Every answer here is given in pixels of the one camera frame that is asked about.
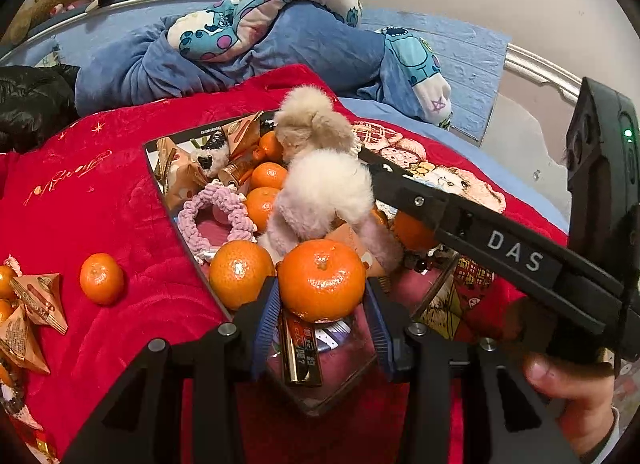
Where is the large front mandarin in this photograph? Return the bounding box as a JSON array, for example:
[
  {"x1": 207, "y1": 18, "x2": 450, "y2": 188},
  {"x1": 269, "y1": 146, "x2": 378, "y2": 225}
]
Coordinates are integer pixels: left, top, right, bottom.
[{"x1": 277, "y1": 239, "x2": 367, "y2": 323}]

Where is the red gold snack bar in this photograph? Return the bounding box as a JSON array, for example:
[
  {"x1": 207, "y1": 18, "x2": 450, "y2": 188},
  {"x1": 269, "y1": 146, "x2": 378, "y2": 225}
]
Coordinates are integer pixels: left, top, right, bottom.
[{"x1": 280, "y1": 310, "x2": 322, "y2": 387}]

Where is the person right hand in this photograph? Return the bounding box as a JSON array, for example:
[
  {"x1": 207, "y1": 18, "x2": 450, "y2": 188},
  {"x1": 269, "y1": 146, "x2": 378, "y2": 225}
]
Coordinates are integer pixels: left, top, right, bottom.
[{"x1": 523, "y1": 354, "x2": 620, "y2": 463}]

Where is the mandarin in box front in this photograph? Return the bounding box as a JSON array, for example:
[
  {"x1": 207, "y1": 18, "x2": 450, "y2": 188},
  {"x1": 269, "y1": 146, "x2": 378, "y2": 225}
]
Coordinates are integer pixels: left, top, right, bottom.
[{"x1": 208, "y1": 239, "x2": 276, "y2": 311}]

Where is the mandarin in box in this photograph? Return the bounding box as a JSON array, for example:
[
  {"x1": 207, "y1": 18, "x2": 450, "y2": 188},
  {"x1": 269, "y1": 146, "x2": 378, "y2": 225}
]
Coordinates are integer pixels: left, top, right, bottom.
[
  {"x1": 208, "y1": 239, "x2": 276, "y2": 311},
  {"x1": 393, "y1": 211, "x2": 439, "y2": 251}
]

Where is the blue sheet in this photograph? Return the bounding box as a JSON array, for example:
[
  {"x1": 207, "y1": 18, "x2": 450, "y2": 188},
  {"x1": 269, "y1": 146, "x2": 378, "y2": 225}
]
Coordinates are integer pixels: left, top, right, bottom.
[{"x1": 338, "y1": 98, "x2": 570, "y2": 234}]

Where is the mandarin in box right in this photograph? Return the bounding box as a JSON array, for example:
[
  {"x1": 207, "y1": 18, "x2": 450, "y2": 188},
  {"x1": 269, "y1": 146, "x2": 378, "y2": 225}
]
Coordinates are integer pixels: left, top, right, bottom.
[{"x1": 393, "y1": 211, "x2": 439, "y2": 251}]

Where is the black shallow box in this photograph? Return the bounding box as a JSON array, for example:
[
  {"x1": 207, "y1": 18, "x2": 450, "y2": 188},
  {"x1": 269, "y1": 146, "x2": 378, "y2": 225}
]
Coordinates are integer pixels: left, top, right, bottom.
[{"x1": 143, "y1": 112, "x2": 459, "y2": 416}]

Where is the pink crochet scrunchie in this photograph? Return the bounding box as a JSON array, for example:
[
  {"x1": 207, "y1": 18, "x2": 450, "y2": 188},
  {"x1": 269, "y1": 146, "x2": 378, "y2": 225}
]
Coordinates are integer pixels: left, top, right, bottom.
[{"x1": 176, "y1": 180, "x2": 258, "y2": 265}]

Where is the pink white fluffy hair claw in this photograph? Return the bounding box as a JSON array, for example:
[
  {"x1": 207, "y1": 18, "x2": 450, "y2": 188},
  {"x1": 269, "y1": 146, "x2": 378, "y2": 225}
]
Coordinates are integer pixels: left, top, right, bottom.
[{"x1": 257, "y1": 149, "x2": 404, "y2": 273}]

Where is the mandarin right of pile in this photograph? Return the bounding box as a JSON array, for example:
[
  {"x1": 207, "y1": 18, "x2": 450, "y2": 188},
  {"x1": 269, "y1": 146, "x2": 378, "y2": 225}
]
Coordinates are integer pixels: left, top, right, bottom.
[{"x1": 79, "y1": 253, "x2": 125, "y2": 307}]

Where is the mandarin of pile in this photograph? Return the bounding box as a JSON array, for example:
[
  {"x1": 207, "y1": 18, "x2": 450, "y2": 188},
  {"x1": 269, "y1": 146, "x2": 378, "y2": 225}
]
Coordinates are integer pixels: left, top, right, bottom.
[
  {"x1": 79, "y1": 253, "x2": 125, "y2": 307},
  {"x1": 0, "y1": 265, "x2": 16, "y2": 301}
]

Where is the red bear print blanket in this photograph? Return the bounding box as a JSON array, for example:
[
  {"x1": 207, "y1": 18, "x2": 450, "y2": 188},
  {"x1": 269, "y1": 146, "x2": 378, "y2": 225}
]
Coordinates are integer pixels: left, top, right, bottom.
[{"x1": 1, "y1": 65, "x2": 567, "y2": 463}]

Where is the beige fluffy hair claw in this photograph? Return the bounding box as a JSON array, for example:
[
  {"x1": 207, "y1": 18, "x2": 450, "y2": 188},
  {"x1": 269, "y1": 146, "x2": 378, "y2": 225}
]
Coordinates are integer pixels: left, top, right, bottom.
[{"x1": 273, "y1": 86, "x2": 356, "y2": 163}]

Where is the tall pyramid snack packet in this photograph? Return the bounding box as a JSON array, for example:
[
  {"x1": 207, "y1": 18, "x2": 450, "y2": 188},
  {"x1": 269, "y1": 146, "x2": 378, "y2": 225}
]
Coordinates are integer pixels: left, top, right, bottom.
[{"x1": 10, "y1": 273, "x2": 68, "y2": 335}]

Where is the gold striped snack packet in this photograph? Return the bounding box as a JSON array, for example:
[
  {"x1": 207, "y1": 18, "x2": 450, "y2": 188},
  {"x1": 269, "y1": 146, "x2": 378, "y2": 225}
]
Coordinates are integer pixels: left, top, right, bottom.
[{"x1": 0, "y1": 305, "x2": 50, "y2": 374}]

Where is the blue fleece blanket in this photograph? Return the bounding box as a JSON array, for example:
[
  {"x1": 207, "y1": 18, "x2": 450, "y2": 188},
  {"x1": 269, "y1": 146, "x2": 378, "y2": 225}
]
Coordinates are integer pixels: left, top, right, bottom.
[{"x1": 75, "y1": 0, "x2": 452, "y2": 128}]

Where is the black puffer jacket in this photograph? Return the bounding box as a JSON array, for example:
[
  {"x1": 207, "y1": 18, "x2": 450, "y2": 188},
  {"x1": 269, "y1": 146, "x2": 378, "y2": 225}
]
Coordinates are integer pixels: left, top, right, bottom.
[{"x1": 0, "y1": 64, "x2": 79, "y2": 154}]

